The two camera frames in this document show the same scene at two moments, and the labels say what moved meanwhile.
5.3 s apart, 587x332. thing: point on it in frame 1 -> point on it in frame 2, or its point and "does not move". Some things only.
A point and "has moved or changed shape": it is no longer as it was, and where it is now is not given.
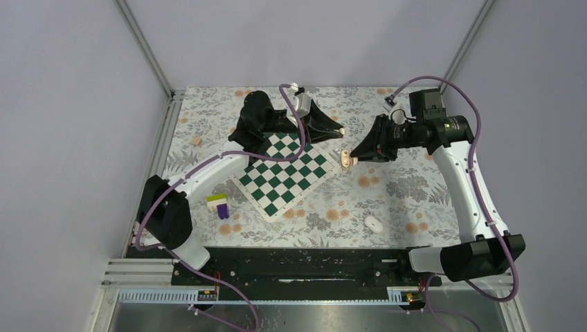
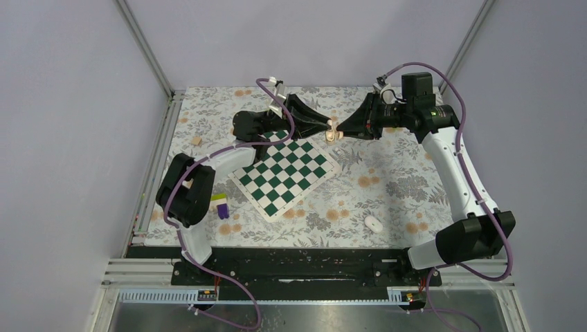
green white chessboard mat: [274, 186] does not move
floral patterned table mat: [410, 199] does not move
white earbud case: [373, 224] does not move
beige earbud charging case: [347, 160] has moved or changed shape
